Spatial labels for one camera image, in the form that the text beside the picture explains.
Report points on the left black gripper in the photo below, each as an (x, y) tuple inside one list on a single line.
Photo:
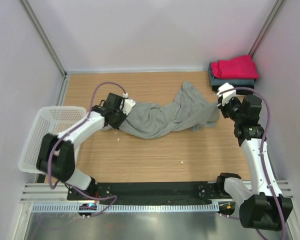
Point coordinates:
[(116, 125)]

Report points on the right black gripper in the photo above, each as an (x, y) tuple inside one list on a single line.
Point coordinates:
[(223, 108)]

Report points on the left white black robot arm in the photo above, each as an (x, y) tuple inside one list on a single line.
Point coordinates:
[(56, 156)]

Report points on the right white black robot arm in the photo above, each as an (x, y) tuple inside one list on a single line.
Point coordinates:
[(263, 206)]

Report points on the folded pink t shirt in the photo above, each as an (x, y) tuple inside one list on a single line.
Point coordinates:
[(241, 67)]

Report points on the white plastic basket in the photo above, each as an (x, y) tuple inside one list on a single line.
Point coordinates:
[(50, 119)]

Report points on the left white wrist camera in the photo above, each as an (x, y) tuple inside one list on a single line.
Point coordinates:
[(127, 104)]

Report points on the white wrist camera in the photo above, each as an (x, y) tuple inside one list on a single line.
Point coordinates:
[(127, 104), (225, 93)]

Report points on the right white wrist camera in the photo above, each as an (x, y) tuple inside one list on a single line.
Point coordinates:
[(225, 93)]

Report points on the left aluminium corner post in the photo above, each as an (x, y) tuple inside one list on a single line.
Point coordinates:
[(42, 35)]

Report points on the aluminium corner post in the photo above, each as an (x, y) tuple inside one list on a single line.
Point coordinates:
[(42, 35), (269, 21)]

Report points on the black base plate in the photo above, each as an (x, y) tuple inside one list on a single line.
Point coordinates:
[(166, 194)]

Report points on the aluminium rail frame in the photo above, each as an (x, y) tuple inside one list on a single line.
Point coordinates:
[(41, 192)]

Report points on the slotted cable duct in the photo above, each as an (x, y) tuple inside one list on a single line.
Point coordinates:
[(95, 208)]

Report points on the right aluminium corner post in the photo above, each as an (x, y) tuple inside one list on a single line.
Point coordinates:
[(269, 21)]

